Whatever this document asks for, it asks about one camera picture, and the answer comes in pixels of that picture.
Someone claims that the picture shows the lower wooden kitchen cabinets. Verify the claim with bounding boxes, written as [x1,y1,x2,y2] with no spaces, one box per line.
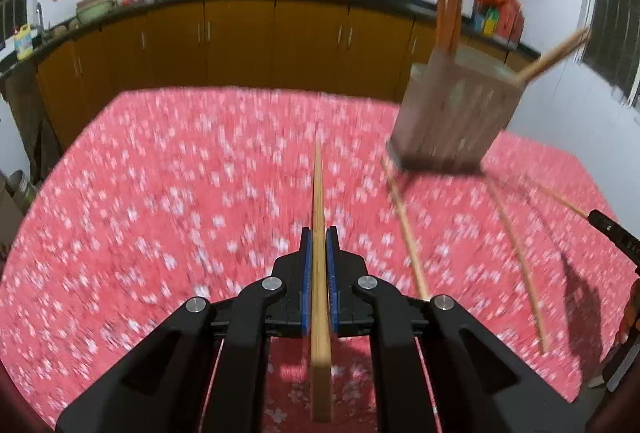
[34,0,536,154]

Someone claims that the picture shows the black kitchen countertop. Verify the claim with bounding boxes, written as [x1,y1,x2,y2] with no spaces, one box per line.
[1,0,436,89]

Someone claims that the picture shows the person hand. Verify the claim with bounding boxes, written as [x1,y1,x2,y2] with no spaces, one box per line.
[614,279,640,345]

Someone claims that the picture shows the red floral tablecloth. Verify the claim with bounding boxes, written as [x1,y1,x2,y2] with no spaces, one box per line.
[1,88,634,424]

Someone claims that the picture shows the beige perforated utensil holder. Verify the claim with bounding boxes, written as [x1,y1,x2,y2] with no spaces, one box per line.
[387,45,524,174]

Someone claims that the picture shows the right window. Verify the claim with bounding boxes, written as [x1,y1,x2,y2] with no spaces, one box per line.
[582,0,639,108]

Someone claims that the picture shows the red bag with bottles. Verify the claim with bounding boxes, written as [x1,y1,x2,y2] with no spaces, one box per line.
[472,0,525,45]

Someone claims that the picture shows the green basin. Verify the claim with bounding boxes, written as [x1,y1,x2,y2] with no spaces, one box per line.
[76,0,116,24]

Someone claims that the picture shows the yellow detergent bottle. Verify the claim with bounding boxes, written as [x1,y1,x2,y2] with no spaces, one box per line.
[13,23,34,61]

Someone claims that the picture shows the faucet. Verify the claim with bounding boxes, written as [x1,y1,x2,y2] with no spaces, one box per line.
[36,2,46,37]

